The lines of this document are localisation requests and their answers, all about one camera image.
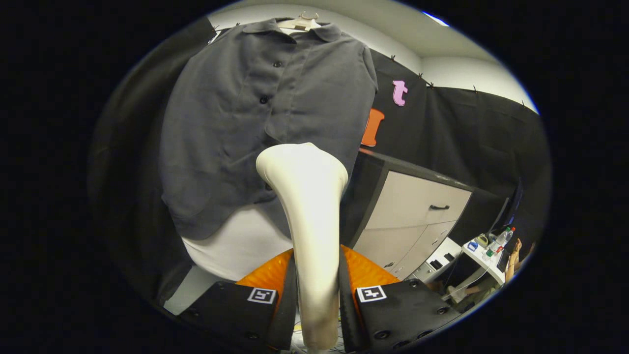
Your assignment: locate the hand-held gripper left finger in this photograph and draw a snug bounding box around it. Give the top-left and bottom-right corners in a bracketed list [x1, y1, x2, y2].
[179, 248, 299, 354]

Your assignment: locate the white floor box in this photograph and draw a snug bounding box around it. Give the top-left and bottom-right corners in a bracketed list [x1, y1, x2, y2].
[410, 237, 462, 283]

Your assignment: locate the white garment steamer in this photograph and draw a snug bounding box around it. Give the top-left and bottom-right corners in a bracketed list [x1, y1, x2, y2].
[256, 143, 349, 354]

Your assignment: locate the large ceiling light panel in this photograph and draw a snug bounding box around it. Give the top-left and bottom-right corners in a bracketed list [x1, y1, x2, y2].
[422, 11, 450, 28]

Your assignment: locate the beige clothes hanger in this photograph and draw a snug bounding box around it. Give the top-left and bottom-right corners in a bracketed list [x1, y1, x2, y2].
[277, 12, 321, 31]

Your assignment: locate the dark cabinet with beige drawers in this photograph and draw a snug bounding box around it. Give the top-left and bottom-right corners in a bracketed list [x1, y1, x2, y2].
[339, 149, 504, 282]

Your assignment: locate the dark grey button-up shirt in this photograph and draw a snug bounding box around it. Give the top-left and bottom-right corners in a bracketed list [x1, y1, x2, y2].
[158, 19, 379, 241]

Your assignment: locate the clear plastic bottle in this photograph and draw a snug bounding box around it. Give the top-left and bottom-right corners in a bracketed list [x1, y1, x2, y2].
[486, 227, 512, 259]

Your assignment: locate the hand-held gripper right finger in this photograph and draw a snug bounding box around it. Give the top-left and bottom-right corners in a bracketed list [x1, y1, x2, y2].
[338, 244, 462, 354]

